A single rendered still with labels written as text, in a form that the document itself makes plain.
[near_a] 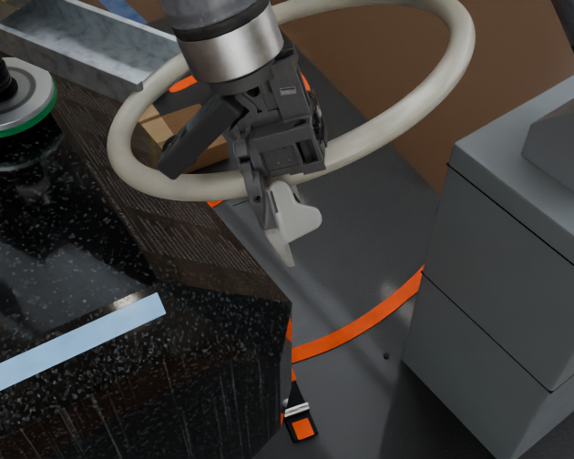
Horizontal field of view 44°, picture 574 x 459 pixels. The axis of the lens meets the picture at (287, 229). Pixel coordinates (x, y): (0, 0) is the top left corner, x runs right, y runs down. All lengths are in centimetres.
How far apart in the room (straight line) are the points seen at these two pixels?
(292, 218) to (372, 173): 184
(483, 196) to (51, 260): 81
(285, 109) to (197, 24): 12
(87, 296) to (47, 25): 46
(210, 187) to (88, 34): 55
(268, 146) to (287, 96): 5
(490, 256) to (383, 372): 66
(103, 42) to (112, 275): 38
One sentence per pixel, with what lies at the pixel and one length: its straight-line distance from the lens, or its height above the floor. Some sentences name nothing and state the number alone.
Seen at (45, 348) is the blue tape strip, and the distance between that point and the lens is 117.
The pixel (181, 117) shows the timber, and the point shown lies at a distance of 264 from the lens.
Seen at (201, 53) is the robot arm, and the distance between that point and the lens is 63.
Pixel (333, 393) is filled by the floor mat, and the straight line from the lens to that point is 202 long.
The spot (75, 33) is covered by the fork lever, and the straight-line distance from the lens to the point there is 126.
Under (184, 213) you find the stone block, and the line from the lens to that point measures 146.
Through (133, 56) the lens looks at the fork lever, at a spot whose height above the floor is 113.
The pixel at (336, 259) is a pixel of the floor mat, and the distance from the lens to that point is 227.
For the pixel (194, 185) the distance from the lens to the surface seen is 77.
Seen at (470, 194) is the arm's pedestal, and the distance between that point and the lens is 147.
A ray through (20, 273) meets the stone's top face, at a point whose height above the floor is 87.
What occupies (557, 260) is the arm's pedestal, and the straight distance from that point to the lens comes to 140.
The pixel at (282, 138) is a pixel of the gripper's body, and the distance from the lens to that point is 67.
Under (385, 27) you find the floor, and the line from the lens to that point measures 326.
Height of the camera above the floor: 181
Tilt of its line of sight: 50 degrees down
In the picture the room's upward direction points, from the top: straight up
